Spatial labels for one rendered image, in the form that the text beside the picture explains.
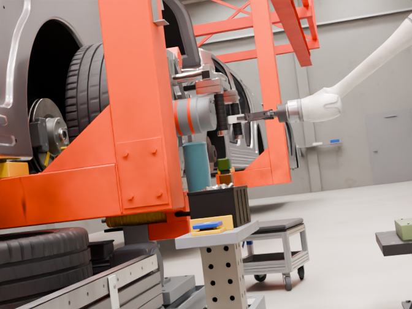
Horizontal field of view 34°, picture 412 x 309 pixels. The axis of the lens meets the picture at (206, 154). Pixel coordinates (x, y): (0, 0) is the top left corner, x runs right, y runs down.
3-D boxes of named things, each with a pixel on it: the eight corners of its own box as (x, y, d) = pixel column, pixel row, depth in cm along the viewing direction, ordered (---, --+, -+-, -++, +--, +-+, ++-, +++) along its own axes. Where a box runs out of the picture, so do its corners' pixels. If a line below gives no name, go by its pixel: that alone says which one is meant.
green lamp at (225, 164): (220, 171, 221) (219, 159, 221) (232, 170, 220) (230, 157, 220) (217, 171, 217) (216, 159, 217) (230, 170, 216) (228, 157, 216)
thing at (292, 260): (293, 291, 338) (285, 224, 340) (226, 295, 352) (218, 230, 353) (312, 277, 378) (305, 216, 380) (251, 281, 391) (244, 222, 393)
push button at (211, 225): (198, 231, 186) (197, 222, 186) (223, 228, 185) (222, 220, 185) (192, 233, 179) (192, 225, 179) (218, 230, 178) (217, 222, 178)
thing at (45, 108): (61, 187, 282) (63, 118, 293) (78, 185, 280) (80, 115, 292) (24, 161, 253) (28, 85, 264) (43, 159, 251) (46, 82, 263)
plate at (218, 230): (197, 233, 187) (197, 230, 187) (225, 230, 185) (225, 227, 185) (190, 236, 179) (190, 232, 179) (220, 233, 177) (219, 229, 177)
